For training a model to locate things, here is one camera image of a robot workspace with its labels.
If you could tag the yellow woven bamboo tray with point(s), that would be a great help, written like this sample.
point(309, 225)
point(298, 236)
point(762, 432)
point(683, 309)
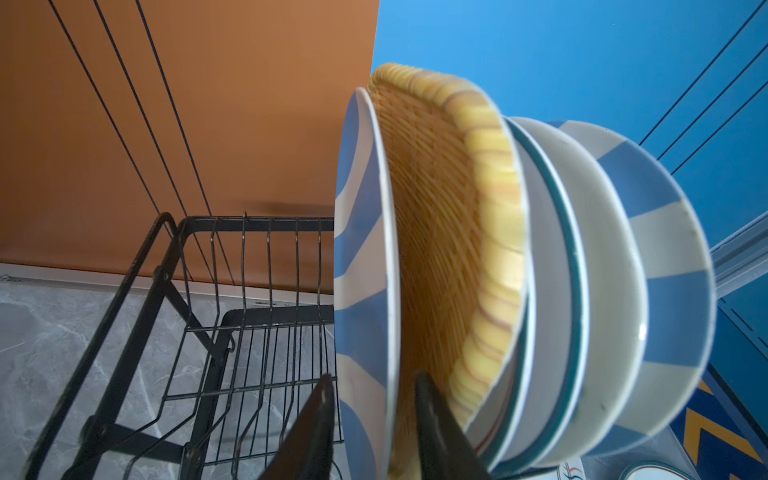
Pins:
point(462, 220)

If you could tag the white plate red characters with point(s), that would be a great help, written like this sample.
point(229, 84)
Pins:
point(491, 431)

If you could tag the white plate green red rim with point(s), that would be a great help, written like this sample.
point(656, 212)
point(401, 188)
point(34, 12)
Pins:
point(651, 470)

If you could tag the cream plate floral drawing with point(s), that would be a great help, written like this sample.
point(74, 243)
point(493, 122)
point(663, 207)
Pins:
point(618, 299)

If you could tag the blue white striped plate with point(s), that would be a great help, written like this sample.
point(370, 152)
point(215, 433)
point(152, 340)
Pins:
point(680, 280)

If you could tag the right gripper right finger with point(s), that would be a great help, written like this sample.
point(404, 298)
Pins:
point(444, 451)

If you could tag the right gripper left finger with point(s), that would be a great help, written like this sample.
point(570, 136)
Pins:
point(307, 452)

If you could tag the black wire dish rack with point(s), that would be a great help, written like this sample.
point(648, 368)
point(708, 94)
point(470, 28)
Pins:
point(203, 358)

